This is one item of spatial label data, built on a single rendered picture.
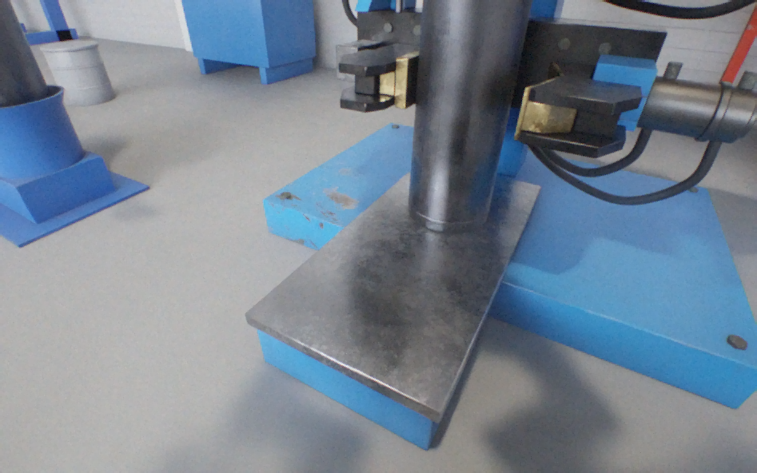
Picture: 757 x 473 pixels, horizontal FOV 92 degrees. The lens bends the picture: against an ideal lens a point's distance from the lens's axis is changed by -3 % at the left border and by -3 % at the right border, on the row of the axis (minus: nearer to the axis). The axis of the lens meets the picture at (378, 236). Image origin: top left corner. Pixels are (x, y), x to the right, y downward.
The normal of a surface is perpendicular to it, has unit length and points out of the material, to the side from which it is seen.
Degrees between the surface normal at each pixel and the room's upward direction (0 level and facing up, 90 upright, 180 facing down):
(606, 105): 90
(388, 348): 0
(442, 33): 90
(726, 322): 0
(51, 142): 90
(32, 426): 0
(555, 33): 90
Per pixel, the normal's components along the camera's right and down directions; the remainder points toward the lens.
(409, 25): -0.49, 0.50
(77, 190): 0.87, 0.29
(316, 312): 0.02, -0.82
